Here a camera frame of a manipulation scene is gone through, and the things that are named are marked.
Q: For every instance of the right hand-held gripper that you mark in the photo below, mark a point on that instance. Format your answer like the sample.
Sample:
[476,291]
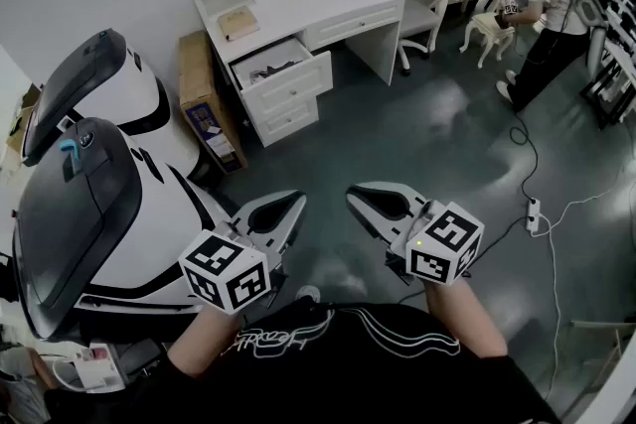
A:
[442,248]

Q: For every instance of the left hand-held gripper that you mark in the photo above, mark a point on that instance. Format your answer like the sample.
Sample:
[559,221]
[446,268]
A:
[224,273]

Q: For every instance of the person's right forearm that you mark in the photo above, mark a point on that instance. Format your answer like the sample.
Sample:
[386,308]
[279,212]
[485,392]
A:
[462,318]

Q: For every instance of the person's left forearm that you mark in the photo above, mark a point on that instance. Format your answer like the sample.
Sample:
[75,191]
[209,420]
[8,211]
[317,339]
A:
[204,337]

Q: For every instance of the wide white desk drawer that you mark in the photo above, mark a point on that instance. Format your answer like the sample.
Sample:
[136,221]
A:
[355,26]

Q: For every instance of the white desk with hutch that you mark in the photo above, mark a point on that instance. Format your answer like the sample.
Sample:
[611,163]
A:
[318,2]

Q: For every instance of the person's white shoe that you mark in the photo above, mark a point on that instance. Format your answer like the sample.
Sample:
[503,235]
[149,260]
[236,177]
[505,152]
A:
[308,293]

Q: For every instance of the white black pod machine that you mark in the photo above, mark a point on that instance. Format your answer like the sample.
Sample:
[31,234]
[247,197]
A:
[134,89]
[149,233]

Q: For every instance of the long brown cardboard box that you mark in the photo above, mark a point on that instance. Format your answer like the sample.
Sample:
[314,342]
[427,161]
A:
[201,89]

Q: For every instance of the white power strip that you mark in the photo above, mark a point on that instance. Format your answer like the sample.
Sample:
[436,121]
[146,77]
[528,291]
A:
[533,216]

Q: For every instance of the person's black printed shirt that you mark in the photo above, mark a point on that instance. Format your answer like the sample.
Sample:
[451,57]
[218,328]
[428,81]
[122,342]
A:
[348,377]

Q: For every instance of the beige hardcover book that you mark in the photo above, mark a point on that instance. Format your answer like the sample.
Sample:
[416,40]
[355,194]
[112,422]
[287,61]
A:
[237,24]

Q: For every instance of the cream carved stool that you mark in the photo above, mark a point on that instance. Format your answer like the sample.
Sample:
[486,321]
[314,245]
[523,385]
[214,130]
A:
[492,27]

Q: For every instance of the blue clip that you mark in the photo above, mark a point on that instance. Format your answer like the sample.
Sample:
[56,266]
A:
[70,154]

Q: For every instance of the black shelf rack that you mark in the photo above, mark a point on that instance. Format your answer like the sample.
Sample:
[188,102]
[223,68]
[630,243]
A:
[613,44]

